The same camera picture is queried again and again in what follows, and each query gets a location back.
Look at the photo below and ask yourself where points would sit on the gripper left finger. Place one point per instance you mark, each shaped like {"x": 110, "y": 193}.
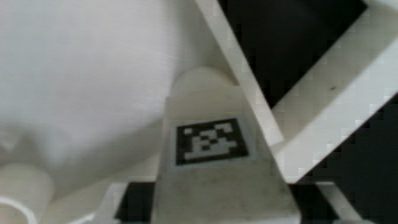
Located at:
{"x": 127, "y": 204}

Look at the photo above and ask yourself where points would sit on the white leg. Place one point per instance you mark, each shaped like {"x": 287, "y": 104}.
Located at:
{"x": 220, "y": 183}

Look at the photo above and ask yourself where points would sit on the white U-shaped obstacle fence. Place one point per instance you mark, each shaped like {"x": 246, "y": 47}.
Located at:
{"x": 342, "y": 91}

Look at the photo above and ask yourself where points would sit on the white square table top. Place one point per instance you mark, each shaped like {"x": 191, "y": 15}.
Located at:
{"x": 94, "y": 55}

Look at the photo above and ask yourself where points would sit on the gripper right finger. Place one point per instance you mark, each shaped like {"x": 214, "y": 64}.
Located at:
{"x": 325, "y": 205}

